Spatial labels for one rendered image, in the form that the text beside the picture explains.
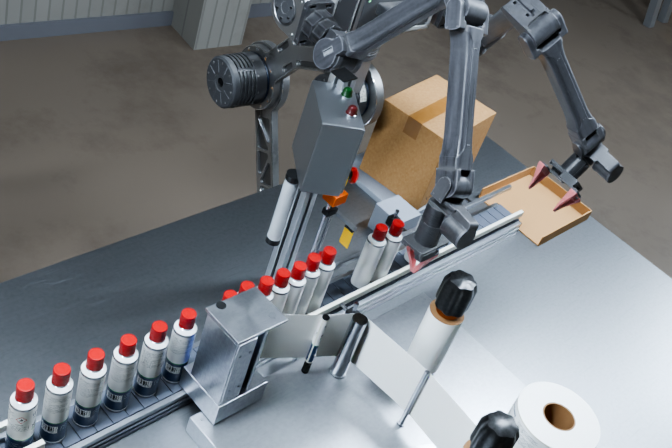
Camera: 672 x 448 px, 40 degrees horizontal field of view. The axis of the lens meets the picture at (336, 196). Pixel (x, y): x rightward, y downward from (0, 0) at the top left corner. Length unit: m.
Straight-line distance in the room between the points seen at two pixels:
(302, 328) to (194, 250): 0.51
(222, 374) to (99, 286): 0.53
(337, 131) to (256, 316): 0.42
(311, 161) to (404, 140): 0.85
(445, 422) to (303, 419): 0.32
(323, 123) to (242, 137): 2.49
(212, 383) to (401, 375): 0.44
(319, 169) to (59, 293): 0.73
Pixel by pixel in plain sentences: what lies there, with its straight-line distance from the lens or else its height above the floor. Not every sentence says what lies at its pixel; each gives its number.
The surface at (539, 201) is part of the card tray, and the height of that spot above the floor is 0.83.
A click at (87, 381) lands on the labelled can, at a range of 1.93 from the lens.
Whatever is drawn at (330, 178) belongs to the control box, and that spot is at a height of 1.33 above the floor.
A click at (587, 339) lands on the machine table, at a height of 0.83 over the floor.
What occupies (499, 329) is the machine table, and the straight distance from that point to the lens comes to 2.65.
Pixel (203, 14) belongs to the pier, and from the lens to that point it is 4.90.
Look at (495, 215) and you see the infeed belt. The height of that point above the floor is 0.88.
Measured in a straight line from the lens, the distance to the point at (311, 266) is 2.22.
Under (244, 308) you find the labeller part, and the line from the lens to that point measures 1.96.
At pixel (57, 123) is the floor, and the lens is 4.28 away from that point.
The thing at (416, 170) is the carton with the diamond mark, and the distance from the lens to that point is 2.83.
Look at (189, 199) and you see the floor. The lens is 3.99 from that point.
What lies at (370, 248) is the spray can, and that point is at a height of 1.03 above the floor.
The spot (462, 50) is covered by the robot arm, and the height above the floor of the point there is 1.64.
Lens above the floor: 2.52
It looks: 36 degrees down
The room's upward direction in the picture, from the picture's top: 20 degrees clockwise
